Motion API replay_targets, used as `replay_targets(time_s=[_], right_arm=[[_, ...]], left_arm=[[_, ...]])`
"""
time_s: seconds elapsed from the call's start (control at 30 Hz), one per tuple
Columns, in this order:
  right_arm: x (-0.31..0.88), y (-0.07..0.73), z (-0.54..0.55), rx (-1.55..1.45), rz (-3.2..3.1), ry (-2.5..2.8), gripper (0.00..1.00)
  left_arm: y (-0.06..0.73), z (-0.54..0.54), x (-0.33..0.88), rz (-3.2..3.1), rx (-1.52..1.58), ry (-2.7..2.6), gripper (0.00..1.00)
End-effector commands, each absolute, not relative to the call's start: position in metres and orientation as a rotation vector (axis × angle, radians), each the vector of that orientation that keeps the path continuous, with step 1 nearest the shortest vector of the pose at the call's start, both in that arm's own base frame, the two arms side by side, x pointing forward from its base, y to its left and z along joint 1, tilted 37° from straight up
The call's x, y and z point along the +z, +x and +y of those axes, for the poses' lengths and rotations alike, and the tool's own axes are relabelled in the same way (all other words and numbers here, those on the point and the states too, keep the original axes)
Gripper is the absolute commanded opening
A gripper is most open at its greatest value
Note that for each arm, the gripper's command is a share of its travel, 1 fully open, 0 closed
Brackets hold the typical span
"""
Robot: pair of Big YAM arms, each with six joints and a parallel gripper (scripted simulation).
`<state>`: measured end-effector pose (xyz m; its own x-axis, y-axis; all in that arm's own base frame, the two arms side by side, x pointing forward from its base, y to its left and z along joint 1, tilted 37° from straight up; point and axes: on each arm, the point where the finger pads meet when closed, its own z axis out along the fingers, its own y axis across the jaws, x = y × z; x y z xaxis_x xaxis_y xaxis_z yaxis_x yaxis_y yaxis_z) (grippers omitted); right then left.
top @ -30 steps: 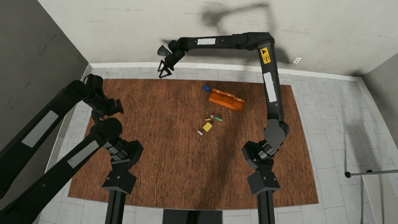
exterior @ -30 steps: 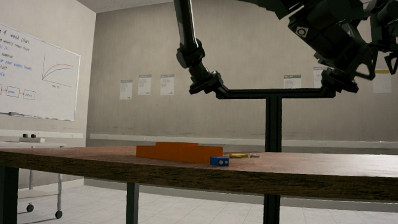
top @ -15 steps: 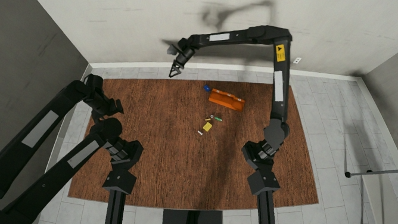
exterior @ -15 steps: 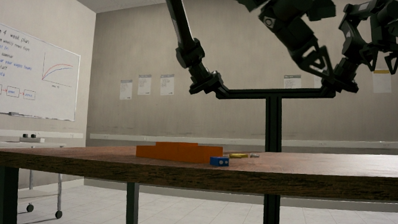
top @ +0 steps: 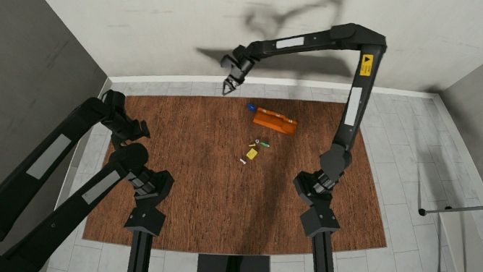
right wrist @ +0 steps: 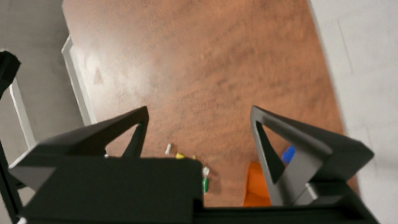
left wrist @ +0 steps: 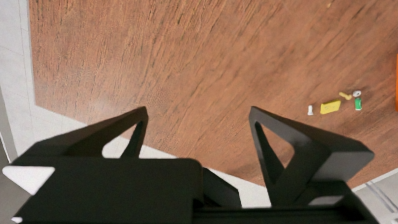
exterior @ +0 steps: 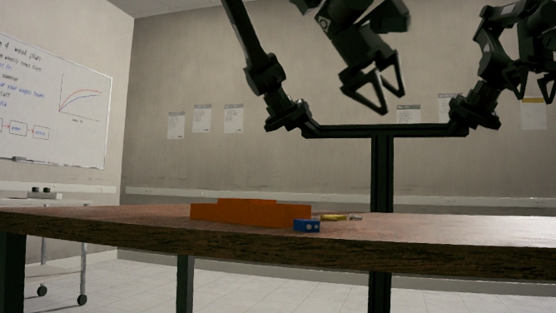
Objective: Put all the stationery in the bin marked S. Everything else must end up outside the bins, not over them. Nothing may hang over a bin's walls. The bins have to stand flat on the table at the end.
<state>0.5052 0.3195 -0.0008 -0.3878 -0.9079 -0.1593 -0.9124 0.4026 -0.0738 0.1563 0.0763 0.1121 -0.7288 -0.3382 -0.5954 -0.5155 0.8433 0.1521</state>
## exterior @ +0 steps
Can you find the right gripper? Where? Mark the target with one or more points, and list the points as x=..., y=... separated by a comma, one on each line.
x=372, y=77

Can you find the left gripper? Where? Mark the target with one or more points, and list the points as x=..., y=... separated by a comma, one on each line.
x=516, y=67

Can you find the orange rack of bins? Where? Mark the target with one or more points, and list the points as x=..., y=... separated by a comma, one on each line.
x=256, y=212

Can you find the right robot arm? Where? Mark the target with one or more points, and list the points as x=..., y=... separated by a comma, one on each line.
x=263, y=72

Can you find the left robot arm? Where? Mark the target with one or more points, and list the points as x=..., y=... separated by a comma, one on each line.
x=540, y=42

